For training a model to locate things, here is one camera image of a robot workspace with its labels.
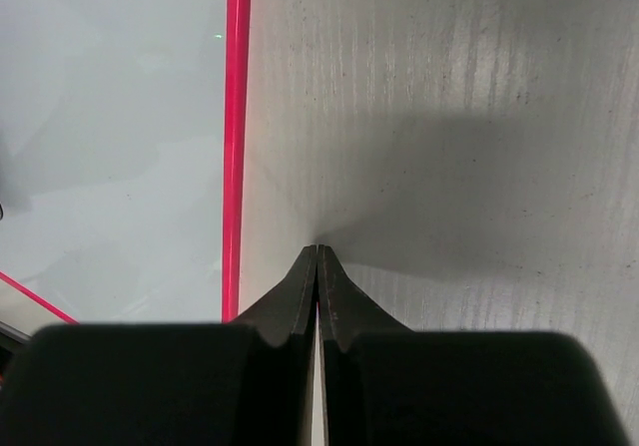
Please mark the pink framed whiteboard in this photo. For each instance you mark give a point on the pink framed whiteboard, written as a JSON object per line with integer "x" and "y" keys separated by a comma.
{"x": 122, "y": 138}

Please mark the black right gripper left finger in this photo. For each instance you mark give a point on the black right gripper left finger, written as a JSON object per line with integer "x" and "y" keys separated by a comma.
{"x": 245, "y": 382}

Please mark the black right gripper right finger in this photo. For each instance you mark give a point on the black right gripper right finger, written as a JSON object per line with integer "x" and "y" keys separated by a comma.
{"x": 386, "y": 384}

